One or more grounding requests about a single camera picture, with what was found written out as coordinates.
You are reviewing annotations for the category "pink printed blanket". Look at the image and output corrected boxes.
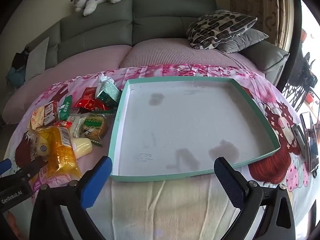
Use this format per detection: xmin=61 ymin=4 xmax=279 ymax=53
xmin=4 ymin=64 xmax=319 ymax=240

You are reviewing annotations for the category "red flower snack packet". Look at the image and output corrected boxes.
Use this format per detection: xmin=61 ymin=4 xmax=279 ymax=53
xmin=75 ymin=87 xmax=112 ymax=114

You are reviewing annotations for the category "green white biscuit packet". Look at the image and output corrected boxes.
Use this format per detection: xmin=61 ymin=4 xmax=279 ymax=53
xmin=58 ymin=95 xmax=73 ymax=121

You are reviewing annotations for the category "pink sofa cover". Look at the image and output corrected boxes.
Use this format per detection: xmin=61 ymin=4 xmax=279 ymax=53
xmin=2 ymin=38 xmax=265 ymax=125

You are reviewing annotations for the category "orange yellow bread packet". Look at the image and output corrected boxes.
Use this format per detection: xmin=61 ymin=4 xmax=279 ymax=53
xmin=46 ymin=127 xmax=83 ymax=180

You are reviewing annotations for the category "teal cardboard box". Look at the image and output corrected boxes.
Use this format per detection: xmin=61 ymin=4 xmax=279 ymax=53
xmin=108 ymin=77 xmax=281 ymax=182

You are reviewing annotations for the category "beige patterned curtain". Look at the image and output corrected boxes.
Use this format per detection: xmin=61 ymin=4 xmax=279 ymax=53
xmin=229 ymin=0 xmax=294 ymax=53

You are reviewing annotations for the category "black smartphone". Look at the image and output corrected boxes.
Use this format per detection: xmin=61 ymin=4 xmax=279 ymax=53
xmin=299 ymin=112 xmax=320 ymax=172

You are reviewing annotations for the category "cream bun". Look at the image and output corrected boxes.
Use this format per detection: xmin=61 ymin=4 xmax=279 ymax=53
xmin=71 ymin=137 xmax=93 ymax=159

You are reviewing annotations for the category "pale yellow cake packet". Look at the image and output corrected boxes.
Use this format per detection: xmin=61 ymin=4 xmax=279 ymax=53
xmin=30 ymin=129 xmax=56 ymax=163

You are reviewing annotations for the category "black metal rack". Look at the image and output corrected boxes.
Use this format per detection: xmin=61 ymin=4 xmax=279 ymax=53
xmin=282 ymin=52 xmax=318 ymax=113

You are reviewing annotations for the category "light grey cushion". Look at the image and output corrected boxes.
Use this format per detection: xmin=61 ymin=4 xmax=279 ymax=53
xmin=25 ymin=37 xmax=50 ymax=82

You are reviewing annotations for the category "blue cloth bundle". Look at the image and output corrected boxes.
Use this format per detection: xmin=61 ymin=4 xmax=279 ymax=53
xmin=7 ymin=67 xmax=26 ymax=88

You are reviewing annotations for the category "black white patterned pillow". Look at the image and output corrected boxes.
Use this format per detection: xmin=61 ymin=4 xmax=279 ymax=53
xmin=186 ymin=10 xmax=258 ymax=50

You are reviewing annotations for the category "dark bag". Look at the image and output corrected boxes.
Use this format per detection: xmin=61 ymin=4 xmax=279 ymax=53
xmin=11 ymin=51 xmax=28 ymax=72

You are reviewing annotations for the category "red white biscuit packet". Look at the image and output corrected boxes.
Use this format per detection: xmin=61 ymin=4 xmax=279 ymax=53
xmin=44 ymin=102 xmax=59 ymax=126

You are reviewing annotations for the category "plain grey pillow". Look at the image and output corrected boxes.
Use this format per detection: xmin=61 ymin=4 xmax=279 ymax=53
xmin=216 ymin=29 xmax=269 ymax=54

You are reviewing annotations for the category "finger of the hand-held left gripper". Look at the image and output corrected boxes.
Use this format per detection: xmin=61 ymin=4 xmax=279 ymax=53
xmin=15 ymin=158 xmax=48 ymax=180
xmin=0 ymin=158 xmax=12 ymax=179

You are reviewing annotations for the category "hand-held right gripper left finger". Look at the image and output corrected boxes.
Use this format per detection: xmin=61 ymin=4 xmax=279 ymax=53
xmin=29 ymin=156 xmax=113 ymax=240

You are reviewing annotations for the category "grey-green sofa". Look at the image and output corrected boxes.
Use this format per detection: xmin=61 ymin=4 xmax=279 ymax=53
xmin=1 ymin=0 xmax=290 ymax=125

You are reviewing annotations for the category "grey phone stand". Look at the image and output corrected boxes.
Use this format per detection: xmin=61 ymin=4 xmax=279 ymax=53
xmin=291 ymin=123 xmax=308 ymax=157

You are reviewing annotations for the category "green cartoon cow biscuit packet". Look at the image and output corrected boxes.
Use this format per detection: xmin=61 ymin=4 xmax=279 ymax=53
xmin=69 ymin=113 xmax=110 ymax=147

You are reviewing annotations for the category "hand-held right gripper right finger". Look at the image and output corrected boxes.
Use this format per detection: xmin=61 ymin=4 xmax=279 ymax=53
xmin=214 ymin=157 xmax=297 ymax=240

